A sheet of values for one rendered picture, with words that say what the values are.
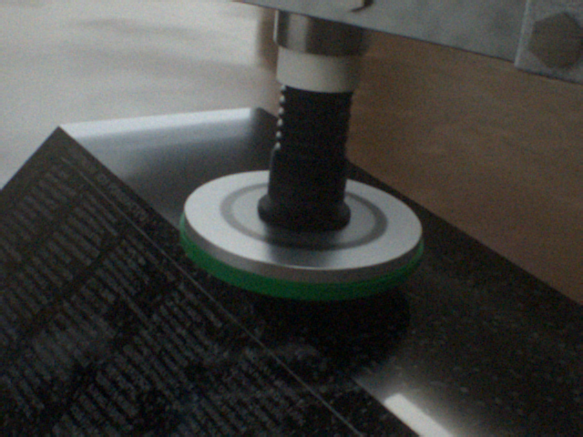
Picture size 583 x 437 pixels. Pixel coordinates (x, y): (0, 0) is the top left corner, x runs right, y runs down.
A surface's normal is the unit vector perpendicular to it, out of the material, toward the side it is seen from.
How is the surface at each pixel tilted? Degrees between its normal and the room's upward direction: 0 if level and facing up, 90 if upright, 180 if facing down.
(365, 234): 0
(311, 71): 90
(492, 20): 90
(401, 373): 0
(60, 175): 45
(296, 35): 90
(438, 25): 90
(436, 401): 0
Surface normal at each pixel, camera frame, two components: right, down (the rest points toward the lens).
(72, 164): -0.50, -0.54
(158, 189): 0.09, -0.91
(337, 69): 0.36, 0.40
